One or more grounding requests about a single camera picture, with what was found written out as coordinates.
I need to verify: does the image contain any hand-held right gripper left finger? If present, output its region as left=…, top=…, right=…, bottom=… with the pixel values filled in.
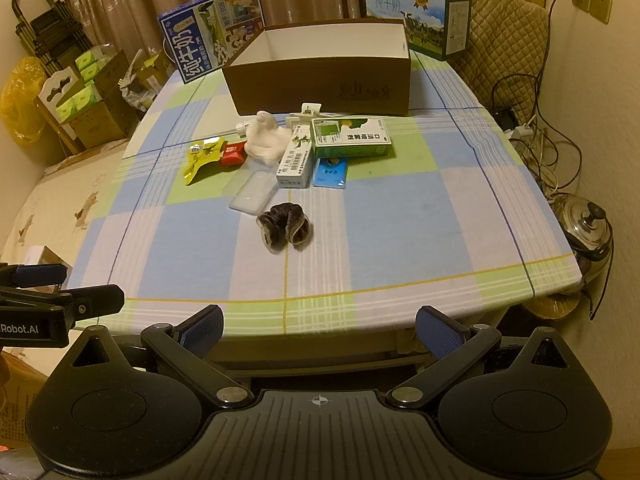
left=70, top=305, right=253, bottom=409

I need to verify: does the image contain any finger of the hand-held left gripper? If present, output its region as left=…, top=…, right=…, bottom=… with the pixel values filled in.
left=0, top=285, right=126, bottom=322
left=0, top=262, right=68, bottom=288

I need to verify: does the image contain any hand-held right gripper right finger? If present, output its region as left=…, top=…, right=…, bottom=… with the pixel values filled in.
left=386, top=305, right=576, bottom=409

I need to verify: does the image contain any brown scrunchie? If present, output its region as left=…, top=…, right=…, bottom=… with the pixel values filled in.
left=256, top=201, right=313, bottom=255

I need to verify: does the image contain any clear plastic case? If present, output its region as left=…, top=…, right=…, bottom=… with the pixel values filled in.
left=222, top=165, right=279, bottom=215

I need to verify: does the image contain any yellow snack packet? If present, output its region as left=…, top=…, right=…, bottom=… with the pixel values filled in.
left=184, top=136, right=227, bottom=187

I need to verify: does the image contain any red snack packet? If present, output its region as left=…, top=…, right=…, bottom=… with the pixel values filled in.
left=220, top=141, right=248, bottom=167

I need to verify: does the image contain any white medicine box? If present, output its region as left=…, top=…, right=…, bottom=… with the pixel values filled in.
left=276, top=124, right=316, bottom=189

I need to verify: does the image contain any blue sachet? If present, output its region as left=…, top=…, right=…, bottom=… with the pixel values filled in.
left=312, top=156, right=347, bottom=190

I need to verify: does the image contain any white plastic item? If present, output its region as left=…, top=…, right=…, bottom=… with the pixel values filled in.
left=245, top=110, right=293, bottom=163

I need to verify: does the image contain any green medicine box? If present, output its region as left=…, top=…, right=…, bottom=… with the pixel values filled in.
left=311, top=116, right=393, bottom=158

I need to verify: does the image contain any white hair clip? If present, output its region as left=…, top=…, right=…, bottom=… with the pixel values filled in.
left=286, top=102, right=323, bottom=131

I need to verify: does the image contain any brown cardboard box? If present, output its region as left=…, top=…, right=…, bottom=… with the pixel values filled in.
left=221, top=17, right=412, bottom=117

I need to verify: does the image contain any small brown box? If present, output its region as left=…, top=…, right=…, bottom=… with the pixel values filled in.
left=22, top=245, right=71, bottom=291

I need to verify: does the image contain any orange cardboard box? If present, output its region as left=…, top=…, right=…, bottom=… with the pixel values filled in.
left=0, top=350, right=51, bottom=451

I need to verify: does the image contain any cream printed bed sheet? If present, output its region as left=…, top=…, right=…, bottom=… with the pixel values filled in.
left=0, top=135, right=131, bottom=271

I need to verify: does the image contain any yellow plastic bag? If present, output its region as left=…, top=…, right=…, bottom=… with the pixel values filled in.
left=0, top=57, right=48, bottom=146

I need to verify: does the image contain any stack of green tissue packs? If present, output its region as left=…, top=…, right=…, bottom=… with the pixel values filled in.
left=54, top=49, right=100, bottom=122

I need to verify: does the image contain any steel pot with lid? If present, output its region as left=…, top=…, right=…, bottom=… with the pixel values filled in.
left=552, top=192, right=616, bottom=281

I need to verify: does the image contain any cardboard box with tissues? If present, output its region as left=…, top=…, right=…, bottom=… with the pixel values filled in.
left=50, top=47, right=133, bottom=148

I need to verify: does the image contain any white wooden holder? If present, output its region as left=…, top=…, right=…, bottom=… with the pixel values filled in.
left=35, top=67, right=83, bottom=111

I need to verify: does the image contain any white power strip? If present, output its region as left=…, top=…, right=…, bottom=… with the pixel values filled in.
left=502, top=122, right=538, bottom=141

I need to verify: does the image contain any trash bin with waste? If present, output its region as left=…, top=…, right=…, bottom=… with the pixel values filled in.
left=120, top=47, right=168, bottom=111

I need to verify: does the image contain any brown floral curtain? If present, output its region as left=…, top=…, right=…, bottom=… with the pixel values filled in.
left=47, top=0, right=223, bottom=76

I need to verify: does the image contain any light blue milk carton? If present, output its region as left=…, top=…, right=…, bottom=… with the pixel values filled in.
left=363, top=0, right=473, bottom=62

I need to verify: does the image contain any tangle of cables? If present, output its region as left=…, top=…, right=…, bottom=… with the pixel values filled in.
left=492, top=75, right=586, bottom=198

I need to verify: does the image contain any black power cable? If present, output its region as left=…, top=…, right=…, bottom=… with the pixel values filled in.
left=546, top=0, right=581, bottom=111

